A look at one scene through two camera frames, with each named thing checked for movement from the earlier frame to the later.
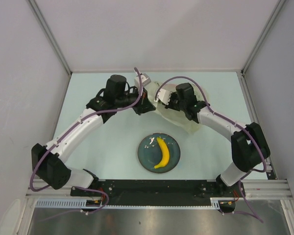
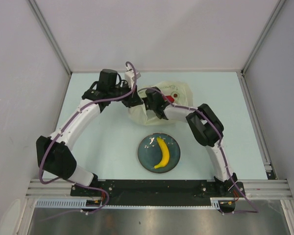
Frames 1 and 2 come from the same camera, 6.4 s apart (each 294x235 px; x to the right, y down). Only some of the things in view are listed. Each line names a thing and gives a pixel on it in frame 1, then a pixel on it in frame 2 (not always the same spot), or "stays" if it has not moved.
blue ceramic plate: [149, 152] stays
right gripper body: [175, 104] -> [149, 105]
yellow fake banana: [166, 153] stays
